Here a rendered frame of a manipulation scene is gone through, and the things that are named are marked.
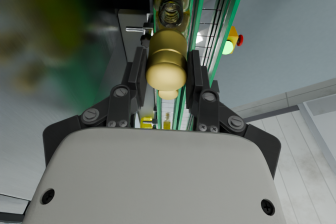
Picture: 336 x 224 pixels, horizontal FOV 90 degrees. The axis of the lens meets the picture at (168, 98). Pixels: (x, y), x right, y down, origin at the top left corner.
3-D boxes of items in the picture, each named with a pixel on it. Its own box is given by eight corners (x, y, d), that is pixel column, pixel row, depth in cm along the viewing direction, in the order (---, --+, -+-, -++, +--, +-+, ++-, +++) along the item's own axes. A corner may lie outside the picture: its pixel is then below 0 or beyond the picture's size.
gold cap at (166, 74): (148, 26, 15) (141, 59, 12) (189, 29, 15) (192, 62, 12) (150, 59, 17) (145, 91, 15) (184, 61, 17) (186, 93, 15)
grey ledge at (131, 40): (124, -2, 51) (115, 16, 44) (152, 0, 51) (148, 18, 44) (146, 135, 126) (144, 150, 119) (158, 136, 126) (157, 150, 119)
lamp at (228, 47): (220, 39, 57) (222, 44, 55) (234, 40, 57) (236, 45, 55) (217, 50, 60) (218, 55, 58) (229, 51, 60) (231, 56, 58)
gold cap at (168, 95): (155, 72, 30) (152, 91, 27) (172, 64, 28) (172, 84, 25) (165, 84, 32) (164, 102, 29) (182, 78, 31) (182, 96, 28)
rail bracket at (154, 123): (144, 105, 80) (140, 130, 71) (159, 106, 80) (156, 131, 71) (145, 110, 83) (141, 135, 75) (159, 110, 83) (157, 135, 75)
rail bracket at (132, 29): (130, 5, 44) (119, 33, 36) (156, 6, 44) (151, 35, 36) (132, 20, 47) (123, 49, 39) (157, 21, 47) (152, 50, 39)
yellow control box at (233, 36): (215, 24, 60) (218, 35, 56) (236, 25, 60) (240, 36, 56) (210, 41, 66) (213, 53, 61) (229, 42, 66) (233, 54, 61)
